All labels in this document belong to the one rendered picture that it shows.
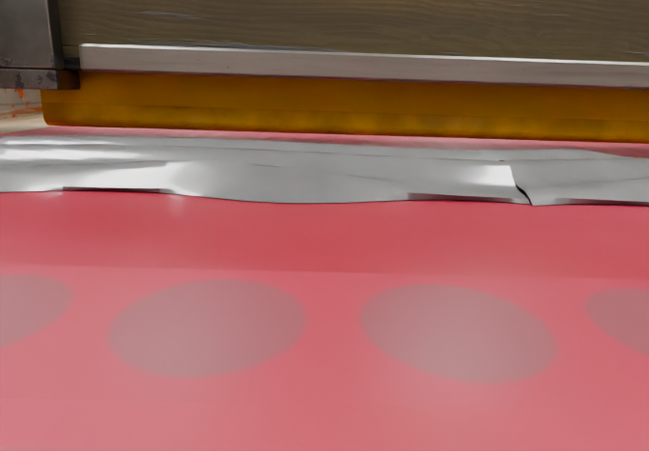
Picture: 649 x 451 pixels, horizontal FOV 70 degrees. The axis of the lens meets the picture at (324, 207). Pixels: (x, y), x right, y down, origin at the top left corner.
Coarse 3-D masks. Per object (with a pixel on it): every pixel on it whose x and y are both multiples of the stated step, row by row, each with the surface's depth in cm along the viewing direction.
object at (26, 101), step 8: (0, 88) 29; (0, 96) 29; (8, 96) 30; (16, 96) 31; (24, 96) 31; (32, 96) 32; (40, 96) 33; (0, 104) 29; (8, 104) 30; (16, 104) 31; (24, 104) 31; (32, 104) 32; (40, 104) 33; (0, 112) 29; (8, 112) 30; (16, 112) 31; (24, 112) 32; (32, 112) 32; (40, 112) 33
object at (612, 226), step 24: (432, 144) 23; (456, 144) 24; (480, 144) 24; (504, 144) 24; (528, 144) 25; (552, 144) 25; (576, 144) 25; (600, 144) 26; (624, 144) 26; (648, 144) 27; (552, 216) 11; (576, 216) 11; (600, 216) 11; (624, 216) 11; (648, 216) 11; (600, 240) 9; (624, 240) 9; (648, 240) 9; (648, 264) 8
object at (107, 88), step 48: (48, 96) 21; (96, 96) 21; (144, 96) 21; (192, 96) 21; (240, 96) 21; (288, 96) 21; (336, 96) 21; (384, 96) 21; (432, 96) 21; (480, 96) 21; (528, 96) 21; (576, 96) 21; (624, 96) 21
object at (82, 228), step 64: (64, 128) 25; (128, 128) 26; (0, 192) 11; (64, 192) 11; (128, 192) 12; (0, 256) 7; (64, 256) 7; (128, 256) 7; (192, 256) 8; (256, 256) 8; (320, 256) 8; (384, 256) 8; (448, 256) 8; (512, 256) 8; (576, 256) 8
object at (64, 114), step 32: (160, 128) 21; (192, 128) 21; (224, 128) 21; (256, 128) 21; (288, 128) 21; (320, 128) 21; (352, 128) 21; (384, 128) 21; (416, 128) 21; (448, 128) 21; (480, 128) 21; (512, 128) 21; (544, 128) 21; (576, 128) 21; (608, 128) 21; (640, 128) 21
